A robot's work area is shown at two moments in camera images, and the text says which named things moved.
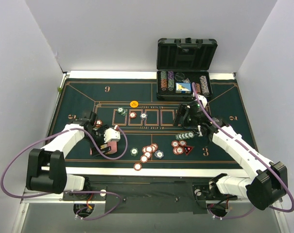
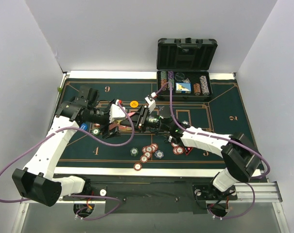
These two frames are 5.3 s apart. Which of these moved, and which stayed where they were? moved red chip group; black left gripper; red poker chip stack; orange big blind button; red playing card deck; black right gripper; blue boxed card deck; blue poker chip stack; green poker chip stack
Moved: black right gripper; red playing card deck; black left gripper
Stayed: moved red chip group; blue boxed card deck; red poker chip stack; green poker chip stack; orange big blind button; blue poker chip stack
